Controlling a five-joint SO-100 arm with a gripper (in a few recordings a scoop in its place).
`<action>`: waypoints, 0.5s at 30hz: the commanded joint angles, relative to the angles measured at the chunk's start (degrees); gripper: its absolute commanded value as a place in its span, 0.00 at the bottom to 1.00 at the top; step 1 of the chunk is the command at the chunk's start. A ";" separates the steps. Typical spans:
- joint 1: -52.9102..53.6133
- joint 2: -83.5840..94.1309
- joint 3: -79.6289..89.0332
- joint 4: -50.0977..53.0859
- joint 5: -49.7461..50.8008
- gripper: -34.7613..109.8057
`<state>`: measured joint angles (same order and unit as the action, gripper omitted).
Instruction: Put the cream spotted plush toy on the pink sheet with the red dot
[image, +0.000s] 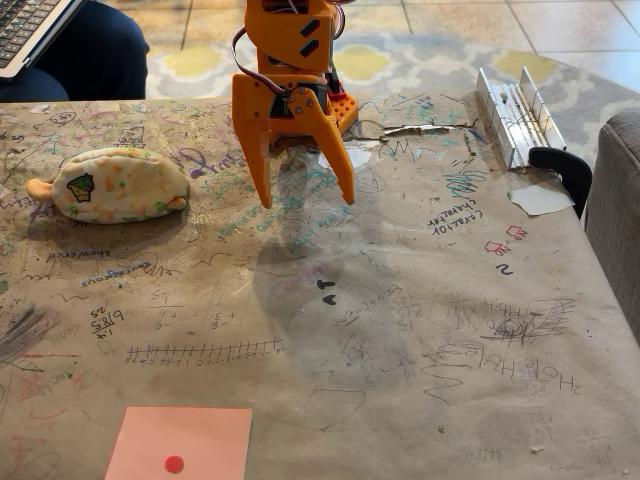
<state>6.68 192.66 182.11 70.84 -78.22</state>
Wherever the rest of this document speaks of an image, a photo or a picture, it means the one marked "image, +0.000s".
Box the white patterned plush toy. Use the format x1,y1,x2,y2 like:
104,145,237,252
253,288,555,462
25,146,192,225

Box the grey yellow patterned rug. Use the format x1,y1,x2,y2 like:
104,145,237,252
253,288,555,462
144,29,640,166

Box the person's navy trousers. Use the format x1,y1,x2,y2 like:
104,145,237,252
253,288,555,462
0,0,151,104

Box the scribbled brown paper cover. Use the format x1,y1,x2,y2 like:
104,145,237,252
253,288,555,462
0,92,640,480

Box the aluminium miter box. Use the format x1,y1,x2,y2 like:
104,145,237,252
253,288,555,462
475,65,568,172

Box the white tape piece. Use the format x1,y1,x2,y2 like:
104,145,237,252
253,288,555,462
507,181,577,217

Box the silver laptop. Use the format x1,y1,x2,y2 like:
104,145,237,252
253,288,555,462
0,0,85,80

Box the black clamp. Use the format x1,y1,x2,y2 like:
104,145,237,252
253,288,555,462
527,146,594,221

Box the pink paper sheet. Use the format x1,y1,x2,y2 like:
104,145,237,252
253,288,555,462
103,406,254,480

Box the grey sofa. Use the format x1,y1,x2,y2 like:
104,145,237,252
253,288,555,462
584,110,640,347

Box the striped gripper servo cable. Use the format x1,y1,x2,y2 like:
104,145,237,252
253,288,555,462
230,26,292,96

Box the striped arm cable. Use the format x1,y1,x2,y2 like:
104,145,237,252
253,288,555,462
325,0,347,97

